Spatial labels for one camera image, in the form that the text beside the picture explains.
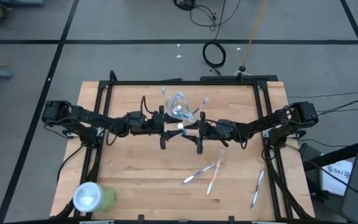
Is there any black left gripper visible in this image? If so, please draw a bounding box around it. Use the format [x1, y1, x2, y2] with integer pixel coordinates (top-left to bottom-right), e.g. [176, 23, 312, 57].
[125, 105, 183, 151]

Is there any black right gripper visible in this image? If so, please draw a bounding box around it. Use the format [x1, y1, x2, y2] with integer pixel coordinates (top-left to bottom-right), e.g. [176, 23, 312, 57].
[185, 111, 220, 156]

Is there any green toothbrush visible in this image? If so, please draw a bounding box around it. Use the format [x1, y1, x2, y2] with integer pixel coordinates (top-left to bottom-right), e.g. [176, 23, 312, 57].
[162, 86, 171, 108]

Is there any orange toothbrush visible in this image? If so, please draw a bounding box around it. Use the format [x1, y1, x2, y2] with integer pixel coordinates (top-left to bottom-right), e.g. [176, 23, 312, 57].
[206, 149, 226, 196]

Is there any clear acrylic toothbrush holder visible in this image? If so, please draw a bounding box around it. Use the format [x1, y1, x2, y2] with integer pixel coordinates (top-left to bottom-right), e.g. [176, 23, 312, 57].
[165, 102, 198, 123]

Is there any green canister with white lid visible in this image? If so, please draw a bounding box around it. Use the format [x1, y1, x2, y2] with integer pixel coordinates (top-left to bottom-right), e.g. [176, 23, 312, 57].
[72, 181, 118, 213]

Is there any black diagonal beam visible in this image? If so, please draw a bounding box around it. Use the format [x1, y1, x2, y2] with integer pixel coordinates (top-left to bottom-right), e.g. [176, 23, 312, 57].
[303, 136, 358, 171]

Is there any white printed paper sheet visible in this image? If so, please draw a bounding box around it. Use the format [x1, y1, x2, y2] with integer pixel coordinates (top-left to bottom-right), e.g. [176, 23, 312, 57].
[320, 160, 354, 197]

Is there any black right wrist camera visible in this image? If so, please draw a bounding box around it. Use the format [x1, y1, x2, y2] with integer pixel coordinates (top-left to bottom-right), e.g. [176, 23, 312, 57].
[218, 119, 233, 133]

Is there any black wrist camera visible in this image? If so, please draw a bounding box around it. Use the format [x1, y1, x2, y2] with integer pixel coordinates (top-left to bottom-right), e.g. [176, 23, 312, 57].
[218, 119, 233, 133]
[127, 111, 145, 127]

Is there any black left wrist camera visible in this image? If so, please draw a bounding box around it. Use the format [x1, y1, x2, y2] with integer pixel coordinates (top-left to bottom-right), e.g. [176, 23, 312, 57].
[127, 111, 145, 127]

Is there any coiled black cable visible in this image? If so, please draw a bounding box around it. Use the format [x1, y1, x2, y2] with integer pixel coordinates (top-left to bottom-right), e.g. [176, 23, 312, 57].
[201, 41, 227, 77]

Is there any black hanging cable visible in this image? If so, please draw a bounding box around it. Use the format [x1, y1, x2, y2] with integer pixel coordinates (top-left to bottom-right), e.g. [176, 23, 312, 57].
[213, 0, 227, 43]

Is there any yellow hanging cable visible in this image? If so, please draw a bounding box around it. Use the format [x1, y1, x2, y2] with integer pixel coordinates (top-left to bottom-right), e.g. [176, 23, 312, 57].
[242, 0, 267, 68]

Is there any tangled black cable bundle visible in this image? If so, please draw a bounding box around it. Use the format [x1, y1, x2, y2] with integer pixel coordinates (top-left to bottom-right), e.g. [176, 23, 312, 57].
[173, 0, 242, 32]

